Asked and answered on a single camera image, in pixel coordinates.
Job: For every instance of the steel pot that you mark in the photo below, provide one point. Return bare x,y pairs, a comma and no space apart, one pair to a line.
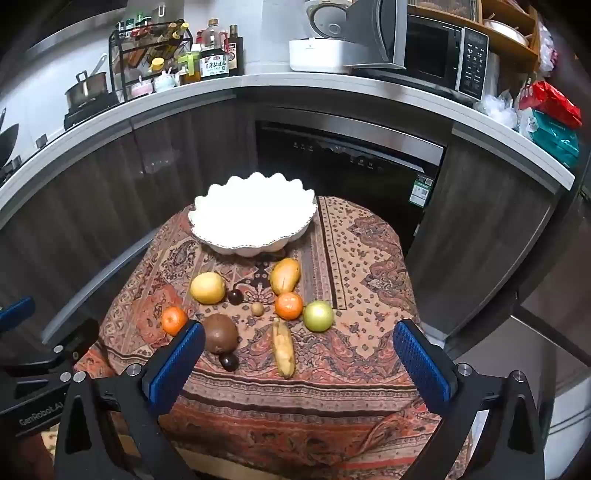
85,90

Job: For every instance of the red package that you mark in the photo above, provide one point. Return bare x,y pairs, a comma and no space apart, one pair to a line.
551,101

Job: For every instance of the pale green ceramic jar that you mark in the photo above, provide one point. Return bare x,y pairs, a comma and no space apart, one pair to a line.
165,82

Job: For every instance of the silver appliance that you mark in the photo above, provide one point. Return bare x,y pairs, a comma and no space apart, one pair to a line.
376,32

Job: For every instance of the small tan longan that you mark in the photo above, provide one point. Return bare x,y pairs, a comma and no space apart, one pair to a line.
257,309

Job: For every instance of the patterned tablecloth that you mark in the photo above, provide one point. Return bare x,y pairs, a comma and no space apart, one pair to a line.
323,415

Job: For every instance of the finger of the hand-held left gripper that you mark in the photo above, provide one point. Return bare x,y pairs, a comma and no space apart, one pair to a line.
16,310
74,339

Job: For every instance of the grey metal bar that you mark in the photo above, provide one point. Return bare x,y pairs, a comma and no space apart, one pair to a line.
99,281

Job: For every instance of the yellow banana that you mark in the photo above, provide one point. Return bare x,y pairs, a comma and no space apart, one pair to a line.
282,350

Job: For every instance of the orange tangerine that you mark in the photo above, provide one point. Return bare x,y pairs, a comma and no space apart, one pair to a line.
173,321
289,306

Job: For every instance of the pink ceramic jar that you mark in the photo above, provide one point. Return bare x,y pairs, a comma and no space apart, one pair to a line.
141,87

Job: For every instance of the yellow orange mango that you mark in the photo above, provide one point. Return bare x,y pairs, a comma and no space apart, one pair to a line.
285,276

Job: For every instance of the white rice cooker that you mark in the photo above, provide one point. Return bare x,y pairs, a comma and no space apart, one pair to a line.
318,55

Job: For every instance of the green apple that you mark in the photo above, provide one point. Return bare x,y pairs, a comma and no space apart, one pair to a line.
318,315

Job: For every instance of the yellow cap bottle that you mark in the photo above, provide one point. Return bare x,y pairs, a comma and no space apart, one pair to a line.
157,65

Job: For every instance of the white appliance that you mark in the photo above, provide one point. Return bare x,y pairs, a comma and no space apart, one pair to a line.
572,415

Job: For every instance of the dark purple plum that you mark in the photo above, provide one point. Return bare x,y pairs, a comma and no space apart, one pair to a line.
235,297
229,362

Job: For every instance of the metal pan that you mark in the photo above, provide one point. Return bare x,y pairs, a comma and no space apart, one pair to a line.
505,32

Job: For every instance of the white scalloped bowl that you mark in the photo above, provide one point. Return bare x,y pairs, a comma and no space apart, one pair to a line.
254,212

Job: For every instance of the teal package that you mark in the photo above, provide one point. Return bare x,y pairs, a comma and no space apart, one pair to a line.
554,138

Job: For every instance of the dark wood cabinet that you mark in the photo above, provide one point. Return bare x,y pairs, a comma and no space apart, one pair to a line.
480,230
115,184

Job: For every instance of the white plastic bags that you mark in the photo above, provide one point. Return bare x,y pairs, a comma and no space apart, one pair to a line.
498,108

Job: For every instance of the black wok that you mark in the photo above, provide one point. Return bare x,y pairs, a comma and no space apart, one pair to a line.
8,136

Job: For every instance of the black microwave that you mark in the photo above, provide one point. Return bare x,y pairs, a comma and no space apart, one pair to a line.
434,50

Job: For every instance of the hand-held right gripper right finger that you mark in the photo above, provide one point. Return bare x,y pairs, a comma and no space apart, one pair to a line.
422,364

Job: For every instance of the black stove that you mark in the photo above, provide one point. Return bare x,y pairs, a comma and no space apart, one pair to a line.
90,113

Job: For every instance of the round yellow pear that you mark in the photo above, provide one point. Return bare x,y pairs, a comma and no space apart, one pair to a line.
207,288

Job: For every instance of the dark soy sauce bottle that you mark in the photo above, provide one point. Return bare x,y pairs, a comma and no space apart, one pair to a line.
214,64

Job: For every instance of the black dishwasher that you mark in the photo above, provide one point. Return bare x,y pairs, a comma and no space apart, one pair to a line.
346,184

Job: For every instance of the green cap bottle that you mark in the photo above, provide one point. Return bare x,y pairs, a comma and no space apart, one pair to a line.
189,69

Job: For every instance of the tall dark bottle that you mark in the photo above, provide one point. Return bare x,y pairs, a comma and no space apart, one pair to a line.
236,50

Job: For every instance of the brown kiwi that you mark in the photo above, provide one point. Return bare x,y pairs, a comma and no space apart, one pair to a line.
221,333

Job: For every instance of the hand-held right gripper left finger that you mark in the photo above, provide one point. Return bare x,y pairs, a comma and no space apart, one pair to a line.
178,360

